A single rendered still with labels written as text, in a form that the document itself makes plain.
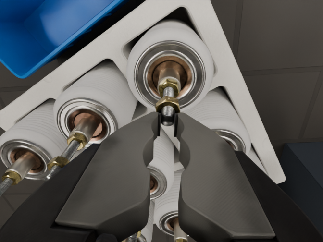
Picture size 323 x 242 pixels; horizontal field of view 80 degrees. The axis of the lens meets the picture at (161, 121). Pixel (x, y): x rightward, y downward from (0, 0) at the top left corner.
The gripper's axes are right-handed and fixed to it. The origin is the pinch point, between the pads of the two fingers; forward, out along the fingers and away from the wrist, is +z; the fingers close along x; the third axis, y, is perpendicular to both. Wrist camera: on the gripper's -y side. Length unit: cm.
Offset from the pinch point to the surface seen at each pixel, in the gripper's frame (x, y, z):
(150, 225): -2.3, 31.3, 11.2
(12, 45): -30.1, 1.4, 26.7
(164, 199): 0.2, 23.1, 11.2
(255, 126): 14.3, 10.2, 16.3
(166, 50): -0.5, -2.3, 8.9
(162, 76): -0.7, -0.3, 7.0
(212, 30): 5.1, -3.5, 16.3
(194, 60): 2.4, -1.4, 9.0
